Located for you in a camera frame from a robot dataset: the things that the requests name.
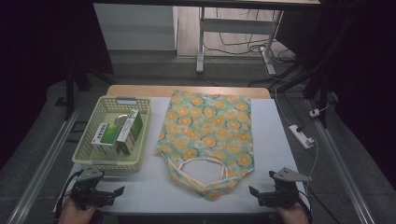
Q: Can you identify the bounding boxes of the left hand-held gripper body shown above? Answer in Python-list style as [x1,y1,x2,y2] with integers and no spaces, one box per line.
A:
[70,167,108,209]

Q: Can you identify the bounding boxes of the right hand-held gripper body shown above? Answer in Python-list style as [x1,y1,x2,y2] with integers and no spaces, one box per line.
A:
[261,167,314,209]

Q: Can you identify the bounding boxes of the short green white box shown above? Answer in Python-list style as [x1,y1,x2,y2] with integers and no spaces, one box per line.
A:
[91,121,121,158]

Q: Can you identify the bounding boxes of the long green white box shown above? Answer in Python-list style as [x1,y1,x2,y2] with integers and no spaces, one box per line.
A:
[116,108,145,156]

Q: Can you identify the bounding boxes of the round silver tin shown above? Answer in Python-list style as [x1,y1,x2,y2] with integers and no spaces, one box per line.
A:
[114,113,130,127]

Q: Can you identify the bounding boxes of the pale yellow plastic basket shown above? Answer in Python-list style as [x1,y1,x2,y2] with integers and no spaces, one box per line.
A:
[71,95,152,173]

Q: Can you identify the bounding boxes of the orange print fabric bag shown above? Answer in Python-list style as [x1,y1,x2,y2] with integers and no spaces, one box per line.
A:
[155,90,256,202]

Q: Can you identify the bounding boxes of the person's right hand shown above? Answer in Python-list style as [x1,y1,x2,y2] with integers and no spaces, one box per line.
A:
[276,203,311,224]

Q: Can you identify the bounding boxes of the person's left hand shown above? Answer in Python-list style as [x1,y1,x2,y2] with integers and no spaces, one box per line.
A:
[58,198,97,224]

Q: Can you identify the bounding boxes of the white table mat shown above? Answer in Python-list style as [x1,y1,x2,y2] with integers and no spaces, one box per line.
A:
[53,96,312,216]

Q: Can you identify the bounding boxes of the white power strip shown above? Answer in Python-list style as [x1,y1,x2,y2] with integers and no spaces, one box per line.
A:
[288,124,315,149]

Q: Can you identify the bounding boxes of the black metal stand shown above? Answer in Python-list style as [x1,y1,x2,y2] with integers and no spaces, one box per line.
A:
[303,59,332,129]

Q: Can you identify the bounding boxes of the grey white cabinet panel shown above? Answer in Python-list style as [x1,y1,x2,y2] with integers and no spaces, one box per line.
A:
[92,3,179,51]

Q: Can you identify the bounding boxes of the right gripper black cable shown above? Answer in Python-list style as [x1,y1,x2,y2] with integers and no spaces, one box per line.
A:
[297,189,314,224]

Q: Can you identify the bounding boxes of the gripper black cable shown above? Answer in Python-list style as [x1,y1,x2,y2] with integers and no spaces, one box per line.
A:
[297,189,314,224]
[54,169,84,220]

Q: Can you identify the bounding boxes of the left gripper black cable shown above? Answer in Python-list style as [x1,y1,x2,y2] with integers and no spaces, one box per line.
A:
[54,169,84,220]

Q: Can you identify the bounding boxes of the thin white cable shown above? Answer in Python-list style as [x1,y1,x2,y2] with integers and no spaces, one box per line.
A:
[306,138,319,188]

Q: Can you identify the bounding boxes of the aluminium floor rail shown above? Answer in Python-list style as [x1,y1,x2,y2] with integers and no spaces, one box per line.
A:
[313,120,375,224]
[7,108,82,224]

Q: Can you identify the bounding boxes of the tangle of floor cables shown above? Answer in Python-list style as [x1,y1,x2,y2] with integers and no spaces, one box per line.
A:
[204,8,295,59]

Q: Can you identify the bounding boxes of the white desk frame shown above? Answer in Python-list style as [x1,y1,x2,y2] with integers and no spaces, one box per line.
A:
[195,6,285,76]

